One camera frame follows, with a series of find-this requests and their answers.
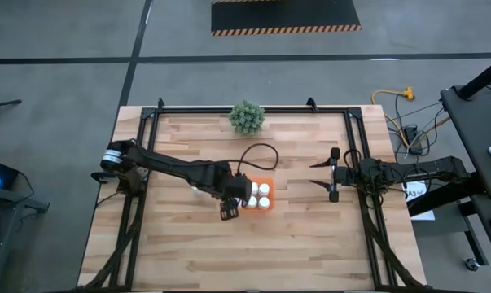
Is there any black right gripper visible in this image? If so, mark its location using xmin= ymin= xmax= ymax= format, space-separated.
xmin=308 ymin=146 xmax=360 ymax=204

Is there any orange plastic basket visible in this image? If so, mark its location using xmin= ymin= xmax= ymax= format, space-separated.
xmin=240 ymin=177 xmax=275 ymax=212

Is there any green artificial plant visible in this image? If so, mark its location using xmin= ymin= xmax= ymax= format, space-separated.
xmin=228 ymin=99 xmax=266 ymax=137

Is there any white paper sheet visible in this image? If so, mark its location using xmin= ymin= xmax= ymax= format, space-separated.
xmin=401 ymin=180 xmax=436 ymax=222

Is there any black power strip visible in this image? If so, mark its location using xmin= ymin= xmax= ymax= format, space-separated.
xmin=403 ymin=125 xmax=424 ymax=155

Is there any black side table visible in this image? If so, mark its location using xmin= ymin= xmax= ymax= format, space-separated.
xmin=439 ymin=83 xmax=491 ymax=199

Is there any black hazard-striped floor mat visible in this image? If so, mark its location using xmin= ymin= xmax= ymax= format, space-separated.
xmin=211 ymin=0 xmax=362 ymax=37

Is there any black caster wheel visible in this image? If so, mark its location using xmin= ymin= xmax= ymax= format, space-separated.
xmin=463 ymin=256 xmax=480 ymax=273

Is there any black slanted pole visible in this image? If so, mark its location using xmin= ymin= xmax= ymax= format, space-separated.
xmin=456 ymin=55 xmax=491 ymax=100

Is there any grey metal desk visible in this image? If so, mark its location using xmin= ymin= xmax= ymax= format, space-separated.
xmin=0 ymin=189 xmax=50 ymax=293

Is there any black computer with blue light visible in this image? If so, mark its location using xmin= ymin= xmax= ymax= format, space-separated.
xmin=0 ymin=156 xmax=20 ymax=192

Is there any black tripod leg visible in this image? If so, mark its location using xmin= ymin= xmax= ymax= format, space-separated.
xmin=0 ymin=98 xmax=23 ymax=116

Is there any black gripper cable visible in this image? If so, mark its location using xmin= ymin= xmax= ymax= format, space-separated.
xmin=235 ymin=142 xmax=280 ymax=177

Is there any black aluminium table frame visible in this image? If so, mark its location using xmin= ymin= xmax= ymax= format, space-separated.
xmin=81 ymin=97 xmax=429 ymax=293

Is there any black floor cable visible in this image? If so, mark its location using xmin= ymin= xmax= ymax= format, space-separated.
xmin=385 ymin=95 xmax=454 ymax=164

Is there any black table base frame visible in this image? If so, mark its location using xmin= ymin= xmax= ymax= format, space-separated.
xmin=406 ymin=174 xmax=491 ymax=273

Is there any yellow extension cord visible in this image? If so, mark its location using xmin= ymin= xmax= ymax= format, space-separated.
xmin=370 ymin=85 xmax=416 ymax=150

